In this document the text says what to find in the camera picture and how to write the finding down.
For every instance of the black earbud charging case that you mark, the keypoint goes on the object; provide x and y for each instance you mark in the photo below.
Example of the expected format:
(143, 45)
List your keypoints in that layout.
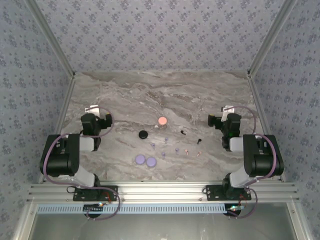
(143, 134)

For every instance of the purple earbud charging case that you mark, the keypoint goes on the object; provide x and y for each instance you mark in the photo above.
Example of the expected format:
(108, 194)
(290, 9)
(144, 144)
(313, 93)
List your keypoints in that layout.
(140, 159)
(151, 162)

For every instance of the pink earbud charging case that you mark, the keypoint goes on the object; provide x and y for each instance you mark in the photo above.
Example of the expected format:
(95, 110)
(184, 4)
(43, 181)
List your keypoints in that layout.
(162, 120)

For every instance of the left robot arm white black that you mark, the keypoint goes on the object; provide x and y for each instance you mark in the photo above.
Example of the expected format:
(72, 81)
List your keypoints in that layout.
(62, 155)

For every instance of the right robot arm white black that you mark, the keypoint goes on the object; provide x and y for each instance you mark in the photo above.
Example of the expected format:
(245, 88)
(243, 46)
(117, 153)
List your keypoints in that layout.
(260, 155)

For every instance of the small circuit board with LED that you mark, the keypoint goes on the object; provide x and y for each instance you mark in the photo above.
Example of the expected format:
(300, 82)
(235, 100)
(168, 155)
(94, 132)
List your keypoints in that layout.
(93, 207)
(235, 208)

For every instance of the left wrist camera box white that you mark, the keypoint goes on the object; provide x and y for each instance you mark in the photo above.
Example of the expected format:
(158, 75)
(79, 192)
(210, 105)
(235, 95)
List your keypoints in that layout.
(91, 109)

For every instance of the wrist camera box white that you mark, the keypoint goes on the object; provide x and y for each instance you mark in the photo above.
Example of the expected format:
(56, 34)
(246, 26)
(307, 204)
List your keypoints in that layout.
(226, 110)
(91, 109)

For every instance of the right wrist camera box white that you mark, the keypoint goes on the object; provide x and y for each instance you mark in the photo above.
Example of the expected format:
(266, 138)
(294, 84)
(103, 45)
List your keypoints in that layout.
(226, 110)

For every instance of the aluminium table side rail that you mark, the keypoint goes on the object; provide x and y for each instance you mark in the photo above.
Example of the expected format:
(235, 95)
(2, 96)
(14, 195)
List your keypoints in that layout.
(65, 100)
(259, 100)

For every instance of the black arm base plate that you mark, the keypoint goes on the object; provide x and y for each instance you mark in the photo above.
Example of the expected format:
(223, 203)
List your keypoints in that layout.
(115, 196)
(212, 193)

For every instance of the aluminium mounting rail beam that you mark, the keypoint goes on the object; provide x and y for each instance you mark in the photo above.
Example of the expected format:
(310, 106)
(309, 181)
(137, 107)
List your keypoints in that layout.
(162, 191)

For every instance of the aluminium frame post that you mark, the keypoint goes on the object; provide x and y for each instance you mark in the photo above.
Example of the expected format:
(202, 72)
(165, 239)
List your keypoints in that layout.
(53, 37)
(269, 37)

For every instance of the aluminium frame leg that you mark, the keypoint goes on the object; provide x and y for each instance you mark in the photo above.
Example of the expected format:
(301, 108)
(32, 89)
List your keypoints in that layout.
(298, 225)
(23, 225)

